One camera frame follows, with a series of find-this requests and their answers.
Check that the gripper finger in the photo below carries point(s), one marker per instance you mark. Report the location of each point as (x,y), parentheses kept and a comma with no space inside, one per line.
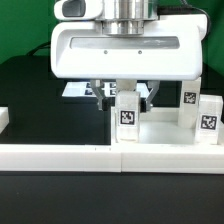
(97,88)
(149,96)

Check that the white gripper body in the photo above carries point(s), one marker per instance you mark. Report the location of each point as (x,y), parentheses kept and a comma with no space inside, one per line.
(169,49)

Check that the white square table top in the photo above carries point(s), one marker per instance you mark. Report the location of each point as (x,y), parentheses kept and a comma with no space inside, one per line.
(159,126)

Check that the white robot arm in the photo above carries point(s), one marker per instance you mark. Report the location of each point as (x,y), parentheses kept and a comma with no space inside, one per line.
(127,17)

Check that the white fiducial marker base sheet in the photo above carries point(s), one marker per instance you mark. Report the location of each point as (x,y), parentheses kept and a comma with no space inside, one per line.
(83,89)

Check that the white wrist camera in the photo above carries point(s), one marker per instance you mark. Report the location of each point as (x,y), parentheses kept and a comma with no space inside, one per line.
(77,10)

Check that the white front fence rail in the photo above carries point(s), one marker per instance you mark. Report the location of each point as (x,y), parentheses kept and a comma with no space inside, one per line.
(143,158)

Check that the white fence rail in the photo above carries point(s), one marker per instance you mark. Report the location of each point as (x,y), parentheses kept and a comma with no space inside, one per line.
(4,118)
(143,158)

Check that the white left fence rail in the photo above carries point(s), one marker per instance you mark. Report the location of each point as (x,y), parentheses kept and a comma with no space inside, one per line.
(4,118)

